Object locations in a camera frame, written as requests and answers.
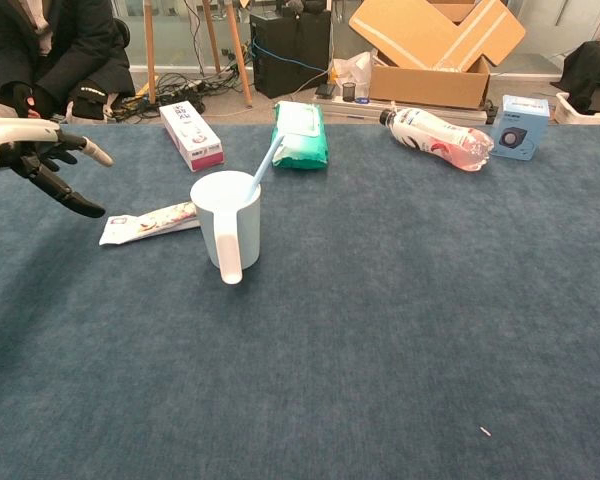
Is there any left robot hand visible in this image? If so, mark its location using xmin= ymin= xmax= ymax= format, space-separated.
xmin=0 ymin=117 xmax=115 ymax=219

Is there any white floral toothpaste tube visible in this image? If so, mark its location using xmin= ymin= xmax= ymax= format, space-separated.
xmin=98 ymin=201 xmax=201 ymax=247

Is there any white cup with handle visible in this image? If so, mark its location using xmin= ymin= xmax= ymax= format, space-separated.
xmin=189 ymin=170 xmax=263 ymax=285

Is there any light blue toothbrush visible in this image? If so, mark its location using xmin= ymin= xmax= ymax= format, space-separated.
xmin=244 ymin=133 xmax=286 ymax=201

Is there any white pink toothpaste box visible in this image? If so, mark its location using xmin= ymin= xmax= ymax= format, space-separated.
xmin=158 ymin=101 xmax=227 ymax=173

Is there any open cardboard box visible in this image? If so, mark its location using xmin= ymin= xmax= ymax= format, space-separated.
xmin=348 ymin=0 xmax=527 ymax=111

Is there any light blue speaker box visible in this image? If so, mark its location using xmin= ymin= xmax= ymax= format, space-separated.
xmin=489 ymin=94 xmax=552 ymax=162

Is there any person in black jacket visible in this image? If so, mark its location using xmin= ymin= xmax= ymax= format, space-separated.
xmin=0 ymin=0 xmax=137 ymax=125

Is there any wooden leg stand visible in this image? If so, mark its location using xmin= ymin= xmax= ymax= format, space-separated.
xmin=143 ymin=0 xmax=254 ymax=109

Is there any black computer tower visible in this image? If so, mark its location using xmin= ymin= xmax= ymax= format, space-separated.
xmin=249 ymin=9 xmax=332 ymax=100

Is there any green wet wipes pack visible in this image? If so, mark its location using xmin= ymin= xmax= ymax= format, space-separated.
xmin=271 ymin=100 xmax=330 ymax=172

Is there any white plastic bag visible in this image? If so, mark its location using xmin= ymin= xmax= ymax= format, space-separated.
xmin=331 ymin=50 xmax=376 ymax=99

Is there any blue table mat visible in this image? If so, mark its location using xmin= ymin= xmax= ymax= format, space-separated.
xmin=0 ymin=122 xmax=600 ymax=480

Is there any plastic bottle with pink drink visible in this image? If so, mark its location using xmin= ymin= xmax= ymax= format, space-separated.
xmin=378 ymin=106 xmax=495 ymax=173

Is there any white plastic crate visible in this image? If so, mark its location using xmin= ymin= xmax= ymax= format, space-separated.
xmin=553 ymin=91 xmax=600 ymax=126

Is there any black cloth cover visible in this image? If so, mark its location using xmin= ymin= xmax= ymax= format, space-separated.
xmin=559 ymin=40 xmax=600 ymax=115

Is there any black cable bundle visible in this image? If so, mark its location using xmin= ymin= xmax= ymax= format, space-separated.
xmin=114 ymin=72 xmax=254 ymax=121

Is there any aluminium profile rail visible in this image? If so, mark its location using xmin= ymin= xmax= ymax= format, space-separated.
xmin=313 ymin=94 xmax=489 ymax=126

